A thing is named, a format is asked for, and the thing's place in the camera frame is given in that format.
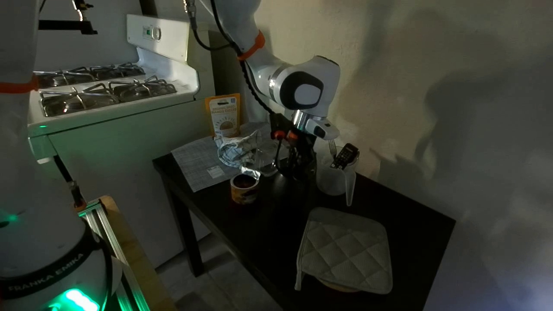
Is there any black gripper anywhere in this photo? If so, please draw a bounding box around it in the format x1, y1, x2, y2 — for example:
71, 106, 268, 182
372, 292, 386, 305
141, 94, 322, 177
270, 114, 315, 180

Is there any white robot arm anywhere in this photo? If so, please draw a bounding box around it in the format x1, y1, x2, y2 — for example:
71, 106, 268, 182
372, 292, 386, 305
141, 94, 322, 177
184, 0, 341, 178

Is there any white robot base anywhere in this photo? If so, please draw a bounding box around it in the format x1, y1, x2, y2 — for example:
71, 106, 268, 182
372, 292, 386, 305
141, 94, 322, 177
0, 0, 120, 311

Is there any yellow mug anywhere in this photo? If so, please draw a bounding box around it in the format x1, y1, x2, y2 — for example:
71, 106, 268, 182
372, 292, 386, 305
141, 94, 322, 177
230, 173, 260, 206

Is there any black utensil in cup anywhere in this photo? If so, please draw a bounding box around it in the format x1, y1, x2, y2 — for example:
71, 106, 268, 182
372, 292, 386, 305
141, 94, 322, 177
334, 144, 360, 168

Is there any crumpled plastic bag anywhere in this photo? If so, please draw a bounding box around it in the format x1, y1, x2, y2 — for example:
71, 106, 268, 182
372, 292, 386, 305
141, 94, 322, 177
215, 132, 258, 168

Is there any orange food pouch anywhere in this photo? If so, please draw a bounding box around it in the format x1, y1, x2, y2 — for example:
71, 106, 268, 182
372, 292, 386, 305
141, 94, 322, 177
205, 94, 243, 137

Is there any paper sheet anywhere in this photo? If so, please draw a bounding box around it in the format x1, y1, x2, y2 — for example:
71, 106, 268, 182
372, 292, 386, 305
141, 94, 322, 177
173, 125, 277, 192

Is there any black side table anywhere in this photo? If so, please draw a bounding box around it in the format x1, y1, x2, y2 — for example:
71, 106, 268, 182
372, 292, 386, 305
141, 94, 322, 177
154, 154, 455, 311

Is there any grey quilted pot holder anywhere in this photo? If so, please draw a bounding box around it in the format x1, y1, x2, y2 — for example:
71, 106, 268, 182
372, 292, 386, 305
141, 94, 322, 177
294, 208, 395, 294

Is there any white gas stove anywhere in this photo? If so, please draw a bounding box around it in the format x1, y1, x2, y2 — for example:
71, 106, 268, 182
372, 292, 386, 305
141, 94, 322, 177
28, 14, 211, 267

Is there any wooden aluminium frame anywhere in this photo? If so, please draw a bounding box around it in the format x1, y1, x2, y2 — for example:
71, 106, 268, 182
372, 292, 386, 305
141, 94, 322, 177
80, 196, 177, 311

